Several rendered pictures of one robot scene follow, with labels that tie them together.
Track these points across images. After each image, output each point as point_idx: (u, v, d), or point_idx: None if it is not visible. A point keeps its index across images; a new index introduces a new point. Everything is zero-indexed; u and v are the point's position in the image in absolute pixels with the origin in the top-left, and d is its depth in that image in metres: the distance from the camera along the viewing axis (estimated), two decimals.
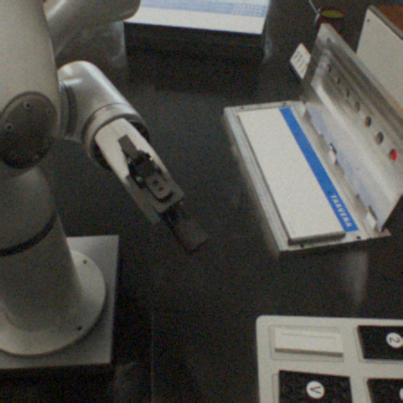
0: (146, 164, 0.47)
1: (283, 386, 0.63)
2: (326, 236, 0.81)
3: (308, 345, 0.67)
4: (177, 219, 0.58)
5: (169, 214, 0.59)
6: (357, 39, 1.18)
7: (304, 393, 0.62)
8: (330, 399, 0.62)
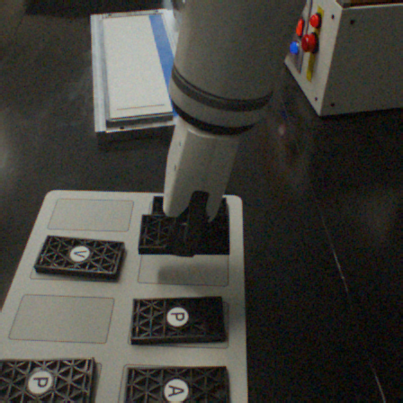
0: None
1: (46, 250, 0.56)
2: (150, 117, 0.74)
3: (140, 112, 0.74)
4: None
5: None
6: None
7: (66, 257, 0.55)
8: (93, 263, 0.55)
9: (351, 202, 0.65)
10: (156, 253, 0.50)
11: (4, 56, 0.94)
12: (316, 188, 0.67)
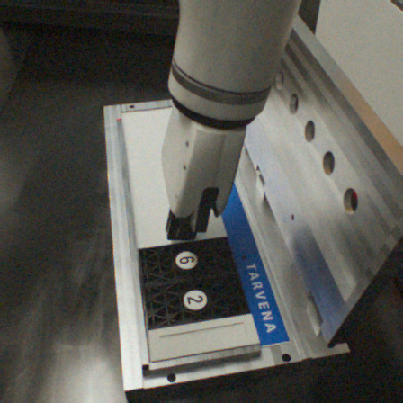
0: None
1: None
2: (221, 357, 0.41)
3: (204, 345, 0.42)
4: None
5: None
6: (318, 2, 0.78)
7: None
8: None
9: None
10: None
11: None
12: None
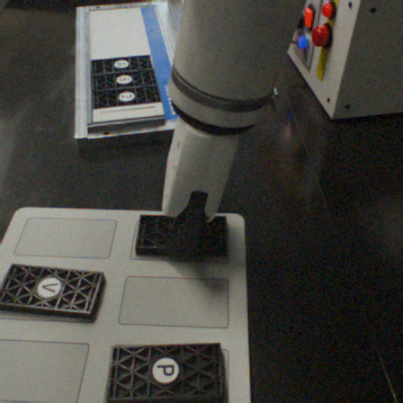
0: None
1: (9, 282, 0.46)
2: (138, 121, 0.64)
3: (128, 115, 0.65)
4: None
5: None
6: None
7: (32, 291, 0.46)
8: (65, 299, 0.45)
9: (372, 222, 0.55)
10: None
11: None
12: (330, 204, 0.57)
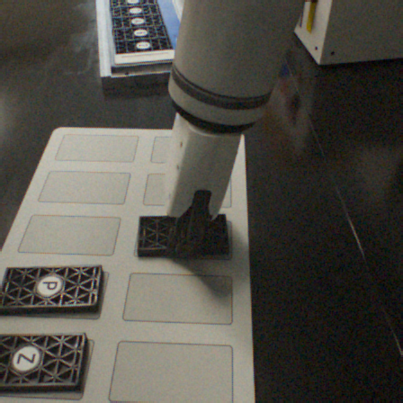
0: None
1: (111, 2, 0.92)
2: (154, 64, 0.75)
3: (145, 58, 0.76)
4: None
5: None
6: None
7: (126, 3, 0.92)
8: (143, 2, 0.92)
9: (351, 139, 0.66)
10: None
11: (9, 15, 0.96)
12: (316, 127, 0.68)
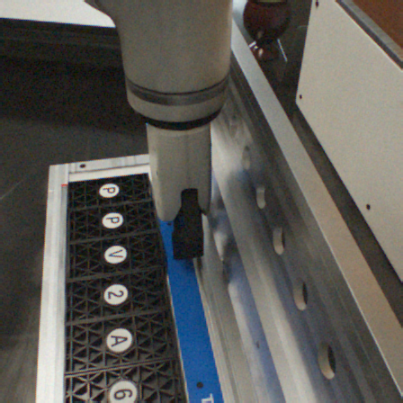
0: None
1: (75, 259, 0.48)
2: None
3: None
4: None
5: None
6: (304, 37, 0.68)
7: (102, 262, 0.48)
8: (135, 261, 0.48)
9: None
10: None
11: None
12: None
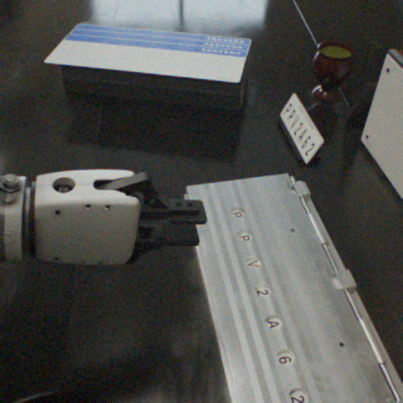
0: (151, 246, 0.51)
1: None
2: None
3: None
4: (146, 198, 0.46)
5: (135, 186, 0.46)
6: (371, 90, 0.86)
7: None
8: None
9: None
10: None
11: (76, 271, 0.70)
12: None
